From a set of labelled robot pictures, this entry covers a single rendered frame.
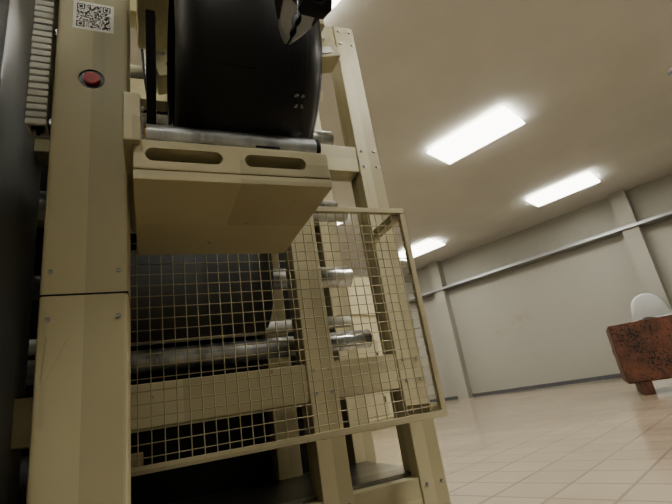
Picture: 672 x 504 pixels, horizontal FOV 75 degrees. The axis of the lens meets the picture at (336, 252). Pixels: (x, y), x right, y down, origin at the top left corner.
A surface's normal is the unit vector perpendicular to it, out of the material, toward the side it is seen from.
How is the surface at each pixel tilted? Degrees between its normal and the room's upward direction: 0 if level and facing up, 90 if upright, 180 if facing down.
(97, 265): 90
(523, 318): 90
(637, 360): 90
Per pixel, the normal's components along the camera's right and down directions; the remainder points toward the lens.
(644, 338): -0.49, -0.21
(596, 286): -0.71, -0.12
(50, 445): 0.37, -0.36
